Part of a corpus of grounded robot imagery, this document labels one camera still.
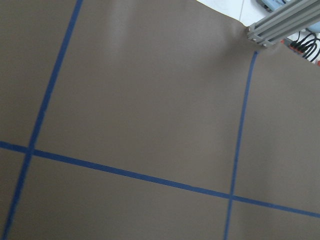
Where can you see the orange black connector block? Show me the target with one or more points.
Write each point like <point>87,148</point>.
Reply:
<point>307,47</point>

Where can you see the aluminium extrusion post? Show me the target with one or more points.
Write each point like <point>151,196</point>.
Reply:
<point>285,21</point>

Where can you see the brown paper table mat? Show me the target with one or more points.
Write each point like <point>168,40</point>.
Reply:
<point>152,120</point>

